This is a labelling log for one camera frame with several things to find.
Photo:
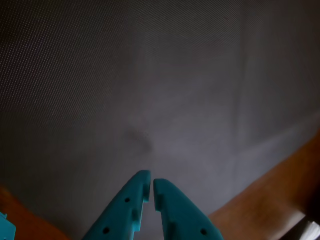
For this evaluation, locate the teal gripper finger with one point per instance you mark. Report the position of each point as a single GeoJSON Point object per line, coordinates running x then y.
{"type": "Point", "coordinates": [117, 215]}
{"type": "Point", "coordinates": [180, 215]}

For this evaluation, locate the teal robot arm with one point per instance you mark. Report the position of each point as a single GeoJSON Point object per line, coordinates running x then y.
{"type": "Point", "coordinates": [6, 230]}

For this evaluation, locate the dark grey table mat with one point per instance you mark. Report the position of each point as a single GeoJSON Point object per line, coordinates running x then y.
{"type": "Point", "coordinates": [100, 75]}

